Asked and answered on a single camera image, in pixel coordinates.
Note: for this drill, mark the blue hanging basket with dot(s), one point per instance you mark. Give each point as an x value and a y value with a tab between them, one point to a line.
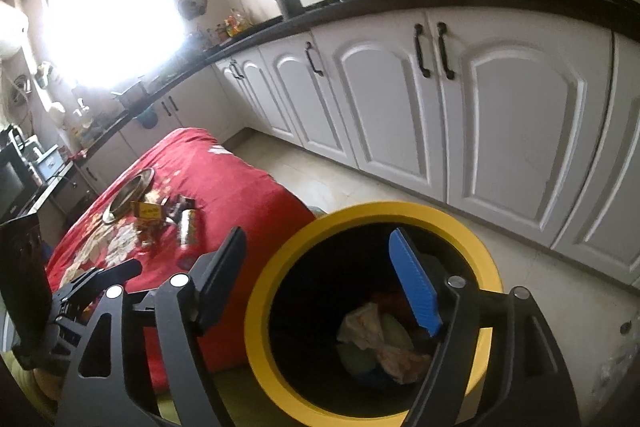
148	118

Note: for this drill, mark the yellow small box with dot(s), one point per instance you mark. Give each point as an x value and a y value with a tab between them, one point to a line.
147	211

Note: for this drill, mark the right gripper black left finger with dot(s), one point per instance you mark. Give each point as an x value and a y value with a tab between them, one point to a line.
108	382

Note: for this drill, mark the red floral table cloth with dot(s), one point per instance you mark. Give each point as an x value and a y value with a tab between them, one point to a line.
228	193

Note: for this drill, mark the round wall fan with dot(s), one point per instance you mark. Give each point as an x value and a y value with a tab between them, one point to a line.
192	9

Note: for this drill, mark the dark cylindrical canister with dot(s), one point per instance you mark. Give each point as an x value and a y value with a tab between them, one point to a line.
290	8

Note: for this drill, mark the white cabinet row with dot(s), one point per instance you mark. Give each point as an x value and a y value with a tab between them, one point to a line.
524	120

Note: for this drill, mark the metal pot by window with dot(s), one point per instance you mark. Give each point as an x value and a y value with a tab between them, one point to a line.
133	96

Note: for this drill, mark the round metal plate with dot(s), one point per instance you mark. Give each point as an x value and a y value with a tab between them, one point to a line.
132	191

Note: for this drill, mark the black kitchen countertop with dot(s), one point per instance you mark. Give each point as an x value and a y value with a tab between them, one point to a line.
618	15

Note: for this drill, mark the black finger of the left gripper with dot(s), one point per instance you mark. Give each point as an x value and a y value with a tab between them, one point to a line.
92	283

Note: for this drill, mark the yellow rimmed black trash bin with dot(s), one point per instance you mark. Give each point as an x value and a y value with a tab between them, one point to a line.
338	268

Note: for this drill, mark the silver snack wrapper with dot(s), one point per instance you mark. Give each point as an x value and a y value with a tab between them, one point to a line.
188	230

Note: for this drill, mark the colourful condiment bottles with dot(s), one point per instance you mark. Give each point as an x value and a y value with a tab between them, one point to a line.
235	23

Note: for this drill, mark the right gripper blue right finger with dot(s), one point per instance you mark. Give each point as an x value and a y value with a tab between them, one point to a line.
526	381

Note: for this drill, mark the crumpled trash in bin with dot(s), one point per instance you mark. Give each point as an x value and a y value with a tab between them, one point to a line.
369	339

